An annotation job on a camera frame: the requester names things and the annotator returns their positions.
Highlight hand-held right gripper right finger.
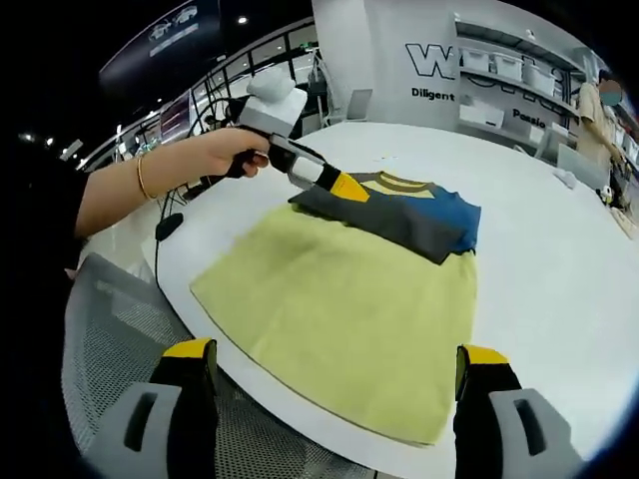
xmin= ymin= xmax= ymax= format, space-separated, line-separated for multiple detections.
xmin=452 ymin=342 xmax=585 ymax=479

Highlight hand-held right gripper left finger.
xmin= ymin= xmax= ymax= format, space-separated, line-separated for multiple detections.
xmin=82 ymin=337 xmax=220 ymax=479

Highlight yellow blue black garment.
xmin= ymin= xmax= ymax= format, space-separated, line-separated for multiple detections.
xmin=189 ymin=170 xmax=483 ymax=448

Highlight person's left hand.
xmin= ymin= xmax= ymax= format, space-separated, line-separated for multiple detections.
xmin=198 ymin=126 xmax=274 ymax=180

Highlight white metal rack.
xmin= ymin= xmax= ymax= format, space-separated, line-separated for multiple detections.
xmin=308 ymin=48 xmax=346 ymax=127

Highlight grey mesh office chair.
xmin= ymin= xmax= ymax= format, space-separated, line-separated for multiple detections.
xmin=61 ymin=251 xmax=350 ymax=479

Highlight grey chair back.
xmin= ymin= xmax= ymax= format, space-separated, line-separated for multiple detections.
xmin=345 ymin=88 xmax=374 ymax=122
xmin=555 ymin=144 xmax=603 ymax=190

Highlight large display screen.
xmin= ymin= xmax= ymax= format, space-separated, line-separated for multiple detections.
xmin=158 ymin=91 xmax=192 ymax=145

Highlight dark hanging car banner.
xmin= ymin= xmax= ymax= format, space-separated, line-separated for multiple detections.
xmin=98 ymin=0 xmax=222 ymax=87

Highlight white shelf unit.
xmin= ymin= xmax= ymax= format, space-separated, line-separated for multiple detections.
xmin=452 ymin=12 xmax=586 ymax=147

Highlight row of white storage boxes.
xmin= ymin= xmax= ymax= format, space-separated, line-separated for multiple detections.
xmin=465 ymin=46 xmax=563 ymax=97

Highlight beige cloth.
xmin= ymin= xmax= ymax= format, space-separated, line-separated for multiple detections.
xmin=610 ymin=206 xmax=636 ymax=237

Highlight gold bracelet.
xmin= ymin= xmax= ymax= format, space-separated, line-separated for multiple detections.
xmin=136 ymin=155 xmax=158 ymax=202

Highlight black cable with clip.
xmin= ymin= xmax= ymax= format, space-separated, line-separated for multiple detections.
xmin=153 ymin=193 xmax=187 ymax=296

